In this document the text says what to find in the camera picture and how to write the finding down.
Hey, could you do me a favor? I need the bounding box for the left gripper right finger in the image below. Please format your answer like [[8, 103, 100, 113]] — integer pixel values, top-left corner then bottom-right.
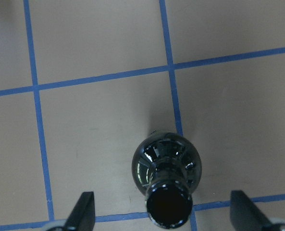
[[230, 190, 272, 231]]

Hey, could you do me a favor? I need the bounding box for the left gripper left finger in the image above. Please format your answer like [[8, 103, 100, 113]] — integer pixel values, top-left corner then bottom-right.
[[63, 192, 95, 231]]

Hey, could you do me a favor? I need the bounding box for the black wine bottle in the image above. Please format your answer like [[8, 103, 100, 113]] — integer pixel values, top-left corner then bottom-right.
[[132, 131, 202, 229]]

